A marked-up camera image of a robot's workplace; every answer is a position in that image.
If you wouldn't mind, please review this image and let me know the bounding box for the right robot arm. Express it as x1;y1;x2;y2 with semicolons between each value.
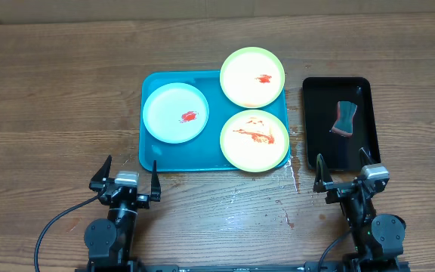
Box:
307;149;410;271

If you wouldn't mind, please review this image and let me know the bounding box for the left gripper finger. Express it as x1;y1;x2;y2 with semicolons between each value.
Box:
89;155;112;190
150;160;162;202

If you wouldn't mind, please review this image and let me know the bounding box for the light blue round plate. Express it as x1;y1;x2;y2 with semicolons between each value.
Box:
142;83;209;144

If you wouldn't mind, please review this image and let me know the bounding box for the orange sponge with green scourer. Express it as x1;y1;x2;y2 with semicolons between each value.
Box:
331;101;357;138

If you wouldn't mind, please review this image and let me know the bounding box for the black rectangular tray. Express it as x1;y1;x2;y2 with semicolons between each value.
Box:
302;77;381;172

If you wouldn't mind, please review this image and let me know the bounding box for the teal plastic serving tray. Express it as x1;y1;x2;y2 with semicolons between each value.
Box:
138;70;292;173

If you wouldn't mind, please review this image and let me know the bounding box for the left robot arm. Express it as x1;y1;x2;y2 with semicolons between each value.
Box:
84;156;161;272

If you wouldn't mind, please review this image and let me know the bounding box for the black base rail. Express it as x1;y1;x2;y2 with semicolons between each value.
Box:
75;261;411;272

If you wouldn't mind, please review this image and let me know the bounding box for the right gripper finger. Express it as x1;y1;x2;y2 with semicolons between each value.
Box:
313;153;333;193
359;147;376;166

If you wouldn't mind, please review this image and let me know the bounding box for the green plate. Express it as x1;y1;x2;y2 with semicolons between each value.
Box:
220;110;289;172
220;47;285;109

